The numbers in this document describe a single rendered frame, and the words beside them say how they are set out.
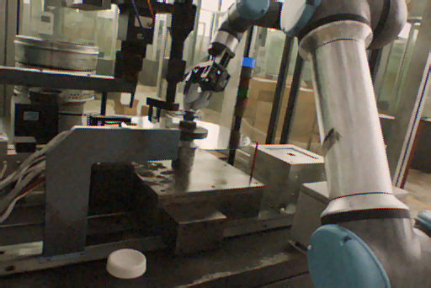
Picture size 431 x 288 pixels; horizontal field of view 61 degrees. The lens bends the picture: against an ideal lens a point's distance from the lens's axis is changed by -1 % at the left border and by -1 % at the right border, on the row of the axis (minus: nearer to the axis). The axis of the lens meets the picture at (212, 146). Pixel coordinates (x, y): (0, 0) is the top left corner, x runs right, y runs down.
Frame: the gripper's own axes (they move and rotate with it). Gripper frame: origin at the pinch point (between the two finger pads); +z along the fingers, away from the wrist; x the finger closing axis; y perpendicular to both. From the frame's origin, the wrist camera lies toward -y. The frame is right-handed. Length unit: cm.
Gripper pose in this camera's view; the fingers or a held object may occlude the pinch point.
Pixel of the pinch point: (186, 111)
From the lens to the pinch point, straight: 102.5
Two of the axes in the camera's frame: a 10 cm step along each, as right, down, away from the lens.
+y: 6.0, 0.8, -7.9
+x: 6.8, 4.7, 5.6
